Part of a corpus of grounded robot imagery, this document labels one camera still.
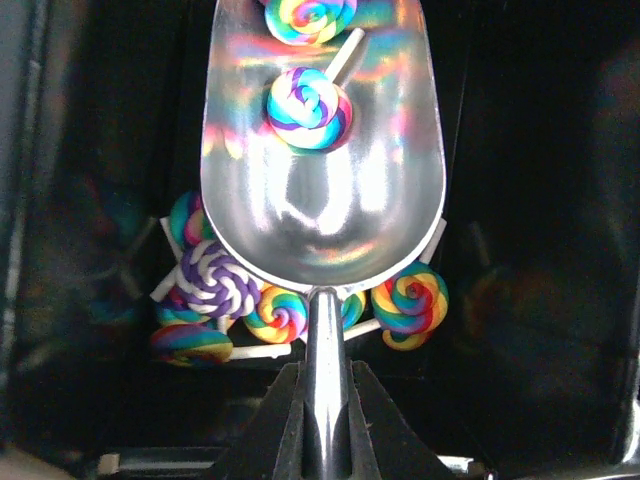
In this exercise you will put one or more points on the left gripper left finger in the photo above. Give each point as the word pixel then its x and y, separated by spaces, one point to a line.
pixel 272 445

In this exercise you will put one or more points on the black three-compartment candy bin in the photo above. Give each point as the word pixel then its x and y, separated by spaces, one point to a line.
pixel 534 373

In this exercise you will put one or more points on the purple white swirl lollipop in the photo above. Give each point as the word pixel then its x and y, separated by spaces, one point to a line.
pixel 206 284

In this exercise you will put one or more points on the rainbow swirl lollipop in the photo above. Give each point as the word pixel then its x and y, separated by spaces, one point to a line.
pixel 187 224
pixel 196 345
pixel 306 108
pixel 407 308
pixel 280 316

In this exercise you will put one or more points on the metal scoop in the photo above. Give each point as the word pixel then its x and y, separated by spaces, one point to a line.
pixel 333 223

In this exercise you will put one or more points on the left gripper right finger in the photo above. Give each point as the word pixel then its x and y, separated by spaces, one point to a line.
pixel 383 445

